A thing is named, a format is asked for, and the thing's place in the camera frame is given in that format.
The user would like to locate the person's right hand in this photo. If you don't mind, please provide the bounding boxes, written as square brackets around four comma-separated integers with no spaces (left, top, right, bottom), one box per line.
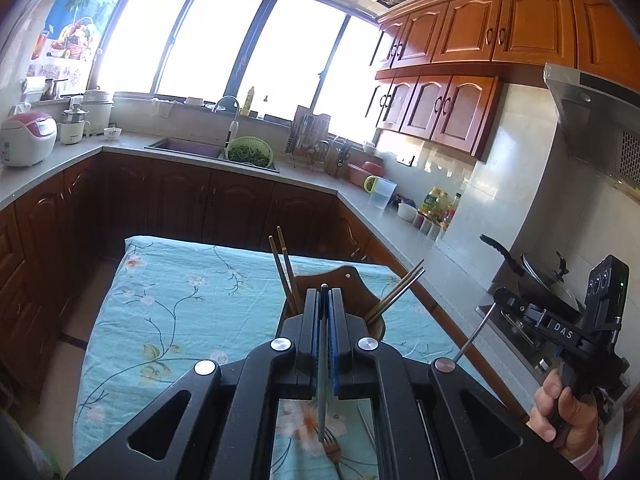
[529,370,602,461]

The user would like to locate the metal chopstick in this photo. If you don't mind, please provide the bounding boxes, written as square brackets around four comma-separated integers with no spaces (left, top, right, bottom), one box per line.
[356,404,377,449]
[451,302,498,365]

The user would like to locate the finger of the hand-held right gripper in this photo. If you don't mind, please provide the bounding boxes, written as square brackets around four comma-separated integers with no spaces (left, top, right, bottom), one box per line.
[492,287,551,319]
[500,307,549,349]

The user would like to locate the pair wooden chopsticks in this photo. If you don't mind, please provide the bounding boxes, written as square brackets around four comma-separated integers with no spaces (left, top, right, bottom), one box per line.
[364,259,426,320]

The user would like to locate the black wok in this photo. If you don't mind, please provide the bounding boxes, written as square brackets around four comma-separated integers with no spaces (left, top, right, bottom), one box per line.
[480,234,586,321]

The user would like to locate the range hood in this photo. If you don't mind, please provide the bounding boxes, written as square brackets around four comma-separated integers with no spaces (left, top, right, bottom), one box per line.
[542,62,640,188]

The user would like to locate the wooden wall cabinet row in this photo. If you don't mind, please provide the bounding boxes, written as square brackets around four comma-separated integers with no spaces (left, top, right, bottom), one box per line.
[370,0,640,81]
[366,74,501,162]

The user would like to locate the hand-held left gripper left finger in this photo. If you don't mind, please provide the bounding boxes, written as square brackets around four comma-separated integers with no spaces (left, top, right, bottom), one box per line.
[65,288,321,480]

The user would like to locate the wall poster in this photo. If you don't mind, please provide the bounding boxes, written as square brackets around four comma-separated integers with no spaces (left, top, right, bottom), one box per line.
[27,0,133,78]

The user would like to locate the clear pitcher green handle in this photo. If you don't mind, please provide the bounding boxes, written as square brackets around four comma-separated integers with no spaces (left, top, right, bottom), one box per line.
[363,175,398,211]

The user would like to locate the small white cooker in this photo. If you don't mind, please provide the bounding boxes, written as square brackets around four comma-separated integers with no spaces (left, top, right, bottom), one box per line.
[60,100,92,146]

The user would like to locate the person's right forearm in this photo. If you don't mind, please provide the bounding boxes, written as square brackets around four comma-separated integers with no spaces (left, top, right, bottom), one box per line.
[570,439,608,480]

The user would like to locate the pink white rice cooker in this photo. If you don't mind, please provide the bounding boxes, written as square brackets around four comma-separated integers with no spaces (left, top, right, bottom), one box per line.
[0,111,58,167]

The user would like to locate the kitchen sink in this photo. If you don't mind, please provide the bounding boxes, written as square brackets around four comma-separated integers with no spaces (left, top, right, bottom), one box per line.
[145,136,281,173]

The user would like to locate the pink bowl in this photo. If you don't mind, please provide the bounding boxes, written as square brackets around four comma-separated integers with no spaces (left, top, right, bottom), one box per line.
[347,161,385,187]

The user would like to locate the curved sink faucet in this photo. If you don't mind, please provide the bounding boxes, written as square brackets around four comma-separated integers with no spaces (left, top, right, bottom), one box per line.
[212,95,242,148]

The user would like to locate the wooden utensil holder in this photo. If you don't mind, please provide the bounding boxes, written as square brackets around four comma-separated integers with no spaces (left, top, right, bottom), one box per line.
[276,265,388,346]

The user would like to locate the wooden chopstick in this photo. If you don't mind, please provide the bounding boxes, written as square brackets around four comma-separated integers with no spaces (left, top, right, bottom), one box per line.
[369,267,427,324]
[277,226,303,312]
[268,235,296,312]
[374,277,418,325]

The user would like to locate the metal fork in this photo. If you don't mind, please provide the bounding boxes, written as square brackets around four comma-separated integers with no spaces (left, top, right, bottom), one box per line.
[319,284,346,478]

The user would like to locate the white condiment jar set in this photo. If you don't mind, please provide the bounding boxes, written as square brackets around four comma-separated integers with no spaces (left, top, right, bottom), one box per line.
[415,212,446,241]

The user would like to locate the wooden base cabinets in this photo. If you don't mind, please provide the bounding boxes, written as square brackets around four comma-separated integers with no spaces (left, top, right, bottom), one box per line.
[0,152,531,411]

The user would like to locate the large white rice cooker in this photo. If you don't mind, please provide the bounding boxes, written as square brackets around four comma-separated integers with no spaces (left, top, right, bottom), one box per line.
[80,89,116,135]

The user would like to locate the floral blue tablecloth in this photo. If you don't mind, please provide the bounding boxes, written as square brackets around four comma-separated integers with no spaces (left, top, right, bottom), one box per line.
[72,235,501,480]

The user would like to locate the gas stove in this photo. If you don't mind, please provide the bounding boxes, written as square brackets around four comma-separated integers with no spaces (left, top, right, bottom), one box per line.
[475,302,566,386]

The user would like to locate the wok lid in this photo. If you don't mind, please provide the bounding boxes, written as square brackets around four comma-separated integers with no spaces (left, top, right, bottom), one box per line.
[522,252,583,311]

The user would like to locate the dish rack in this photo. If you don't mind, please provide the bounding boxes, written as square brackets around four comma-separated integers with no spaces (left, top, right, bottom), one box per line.
[286,105,333,171]

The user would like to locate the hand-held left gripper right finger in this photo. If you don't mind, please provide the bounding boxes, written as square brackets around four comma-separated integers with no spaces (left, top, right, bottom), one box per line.
[327,288,586,480]

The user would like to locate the kitchen window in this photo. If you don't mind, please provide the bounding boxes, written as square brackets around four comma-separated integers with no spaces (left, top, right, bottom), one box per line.
[95,0,386,143]

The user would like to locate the green colander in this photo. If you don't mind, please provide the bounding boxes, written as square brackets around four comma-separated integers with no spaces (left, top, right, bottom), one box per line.
[225,136,275,167]

